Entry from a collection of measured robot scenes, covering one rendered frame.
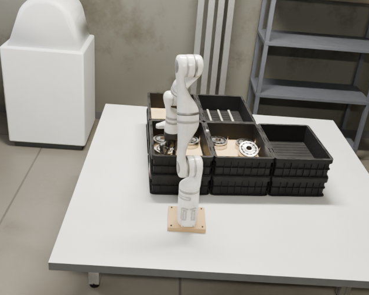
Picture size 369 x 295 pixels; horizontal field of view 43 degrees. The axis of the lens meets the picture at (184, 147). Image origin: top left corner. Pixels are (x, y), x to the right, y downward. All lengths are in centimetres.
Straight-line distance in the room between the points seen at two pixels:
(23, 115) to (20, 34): 66
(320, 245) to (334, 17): 275
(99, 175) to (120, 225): 43
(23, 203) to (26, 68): 108
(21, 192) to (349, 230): 233
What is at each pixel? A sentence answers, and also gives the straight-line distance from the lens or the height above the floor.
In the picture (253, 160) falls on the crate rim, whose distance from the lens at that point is 231.
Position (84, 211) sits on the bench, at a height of 70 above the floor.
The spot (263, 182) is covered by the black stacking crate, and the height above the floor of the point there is 79.
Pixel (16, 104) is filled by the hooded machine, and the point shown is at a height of 40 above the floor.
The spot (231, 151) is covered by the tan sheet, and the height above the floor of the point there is 83.
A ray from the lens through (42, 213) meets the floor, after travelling 344.
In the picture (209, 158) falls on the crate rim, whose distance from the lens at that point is 226.
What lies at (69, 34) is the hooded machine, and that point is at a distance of 382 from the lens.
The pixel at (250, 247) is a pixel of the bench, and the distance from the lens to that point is 211.
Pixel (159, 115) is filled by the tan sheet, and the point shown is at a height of 83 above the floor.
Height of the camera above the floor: 202
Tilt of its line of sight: 28 degrees down
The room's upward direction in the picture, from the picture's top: 5 degrees clockwise
